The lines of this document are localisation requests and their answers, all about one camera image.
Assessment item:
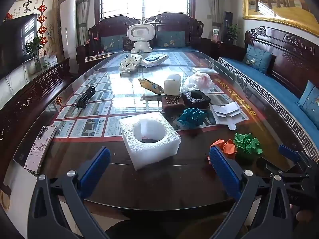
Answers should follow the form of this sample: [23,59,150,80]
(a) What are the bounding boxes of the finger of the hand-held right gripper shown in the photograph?
[257,157,319,205]
[278,144,319,172]

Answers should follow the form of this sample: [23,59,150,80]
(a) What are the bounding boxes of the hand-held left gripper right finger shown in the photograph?
[209,145,293,239]

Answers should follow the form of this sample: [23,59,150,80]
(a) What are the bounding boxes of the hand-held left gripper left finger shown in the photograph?
[28,146,111,239]

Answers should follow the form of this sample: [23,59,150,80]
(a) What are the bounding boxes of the orange paper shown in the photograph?
[208,139,237,160]

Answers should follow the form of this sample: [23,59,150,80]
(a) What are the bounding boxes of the green paper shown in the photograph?
[234,133,263,158]

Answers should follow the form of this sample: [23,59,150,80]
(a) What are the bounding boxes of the white foam block with hole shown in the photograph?
[120,112,181,171]

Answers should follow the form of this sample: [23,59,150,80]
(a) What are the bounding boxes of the white cardboard pieces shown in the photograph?
[211,102,247,130]

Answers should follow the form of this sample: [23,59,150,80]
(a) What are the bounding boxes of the teal paper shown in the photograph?
[177,108,207,127]

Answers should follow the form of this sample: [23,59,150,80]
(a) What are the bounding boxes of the brown lettered cloth pouch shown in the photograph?
[162,95,185,111]

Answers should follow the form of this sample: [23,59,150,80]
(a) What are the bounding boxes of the person's right hand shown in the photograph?
[289,203,318,226]

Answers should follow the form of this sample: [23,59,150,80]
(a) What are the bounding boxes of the teal embroidered cushion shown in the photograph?
[243,44,273,74]
[296,80,319,118]
[157,31,186,48]
[101,35,126,52]

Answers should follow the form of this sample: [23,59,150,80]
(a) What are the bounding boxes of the phone in printed case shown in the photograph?
[24,125,58,174]

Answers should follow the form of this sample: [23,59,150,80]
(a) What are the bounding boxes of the black foam block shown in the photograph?
[181,90,211,109]

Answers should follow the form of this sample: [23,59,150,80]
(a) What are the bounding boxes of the clear plastic bag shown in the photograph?
[183,72,214,92]

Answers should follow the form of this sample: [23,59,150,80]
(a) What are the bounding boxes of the carved wooden sofa under painting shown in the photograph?
[217,26,319,161]

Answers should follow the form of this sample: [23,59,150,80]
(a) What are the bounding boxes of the yellow snack packet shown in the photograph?
[139,78,163,94]

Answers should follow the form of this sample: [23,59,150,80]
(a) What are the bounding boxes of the carved wooden television cabinet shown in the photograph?
[0,57,73,146]

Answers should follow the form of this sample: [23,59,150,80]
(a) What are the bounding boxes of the white translucent cup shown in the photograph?
[164,74,181,95]

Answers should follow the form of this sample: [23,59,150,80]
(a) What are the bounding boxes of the flat white plastic packet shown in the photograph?
[192,67,220,75]

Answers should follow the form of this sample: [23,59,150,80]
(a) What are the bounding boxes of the white patterned bag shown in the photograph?
[119,54,142,74]

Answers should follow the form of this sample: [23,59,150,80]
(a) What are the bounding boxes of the tissue box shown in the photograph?
[41,55,58,68]

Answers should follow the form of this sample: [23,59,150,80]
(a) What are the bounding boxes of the wooden side table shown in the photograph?
[199,37,247,61]

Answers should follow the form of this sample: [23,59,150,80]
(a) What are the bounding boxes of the dark bag on sofa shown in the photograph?
[88,37,102,55]

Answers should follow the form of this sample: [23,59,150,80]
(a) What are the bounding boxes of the white and blue packet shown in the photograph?
[142,54,170,68]

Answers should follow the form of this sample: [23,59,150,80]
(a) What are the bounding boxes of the potted green plant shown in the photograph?
[225,24,241,46]

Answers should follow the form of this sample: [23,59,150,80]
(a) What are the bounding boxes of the green plant in glass vase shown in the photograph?
[25,36,44,73]

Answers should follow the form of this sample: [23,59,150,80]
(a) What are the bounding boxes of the white robot toy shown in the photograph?
[128,24,155,53]

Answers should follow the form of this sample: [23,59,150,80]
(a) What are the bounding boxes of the white standing air conditioner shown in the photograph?
[60,0,77,61]

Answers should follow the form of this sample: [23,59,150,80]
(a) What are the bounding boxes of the dark water dispenser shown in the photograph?
[224,11,233,43]

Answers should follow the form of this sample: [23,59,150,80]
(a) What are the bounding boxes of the red knot decoration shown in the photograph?
[37,1,48,46]

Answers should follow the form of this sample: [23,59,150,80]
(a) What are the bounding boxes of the black television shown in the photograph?
[0,14,38,80]

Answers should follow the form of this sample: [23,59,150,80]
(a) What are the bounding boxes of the carved wooden sofa by window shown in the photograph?
[76,12,203,64]

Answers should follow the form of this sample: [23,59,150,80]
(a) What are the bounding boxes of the patterned curtain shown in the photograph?
[206,0,226,27]
[74,0,97,47]

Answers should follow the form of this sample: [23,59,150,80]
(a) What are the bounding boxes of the calligraphy scroll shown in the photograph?
[9,0,59,58]

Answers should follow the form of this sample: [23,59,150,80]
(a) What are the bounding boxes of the black cable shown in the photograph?
[75,86,96,109]

